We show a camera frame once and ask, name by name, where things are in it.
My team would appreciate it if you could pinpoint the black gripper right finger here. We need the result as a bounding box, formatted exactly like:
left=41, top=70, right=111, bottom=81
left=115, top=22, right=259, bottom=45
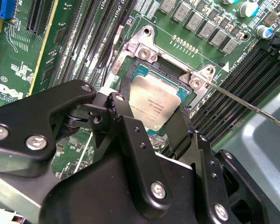
left=165, top=107, right=275, bottom=224

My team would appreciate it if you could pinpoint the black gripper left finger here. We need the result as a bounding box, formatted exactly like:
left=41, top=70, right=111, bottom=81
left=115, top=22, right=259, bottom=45
left=0, top=76, right=175, bottom=208

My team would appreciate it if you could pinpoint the metal wire locking lever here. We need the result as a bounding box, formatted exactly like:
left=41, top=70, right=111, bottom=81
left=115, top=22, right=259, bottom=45
left=99, top=25, right=124, bottom=80
left=158, top=55, right=280, bottom=133

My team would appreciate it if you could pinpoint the silver CPU chip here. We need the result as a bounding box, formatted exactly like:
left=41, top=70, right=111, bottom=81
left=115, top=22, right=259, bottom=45
left=128, top=65, right=189, bottom=140

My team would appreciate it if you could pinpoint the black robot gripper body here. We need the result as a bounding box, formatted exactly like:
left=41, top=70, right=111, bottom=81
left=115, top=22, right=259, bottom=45
left=38, top=153, right=208, bottom=224

